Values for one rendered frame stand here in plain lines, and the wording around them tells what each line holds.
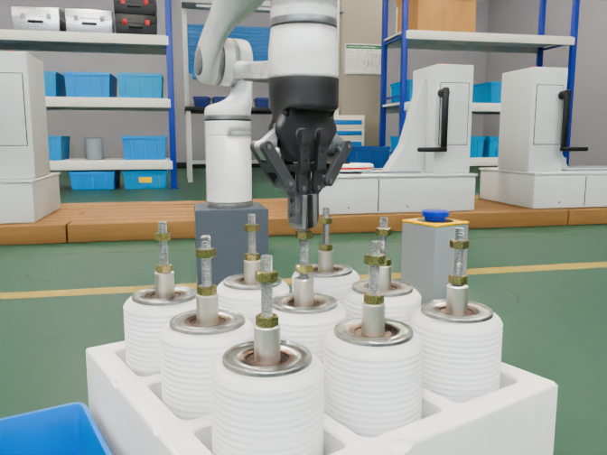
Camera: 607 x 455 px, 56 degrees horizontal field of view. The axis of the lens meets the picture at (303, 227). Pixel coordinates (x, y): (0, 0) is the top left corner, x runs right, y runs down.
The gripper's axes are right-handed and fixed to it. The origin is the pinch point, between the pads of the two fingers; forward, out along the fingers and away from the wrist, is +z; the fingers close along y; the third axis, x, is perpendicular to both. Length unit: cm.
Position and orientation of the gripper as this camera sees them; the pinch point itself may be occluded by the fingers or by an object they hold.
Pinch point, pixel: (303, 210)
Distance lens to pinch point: 63.1
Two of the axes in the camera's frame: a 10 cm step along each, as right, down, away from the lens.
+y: 7.6, -1.0, 6.4
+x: -6.5, -1.2, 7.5
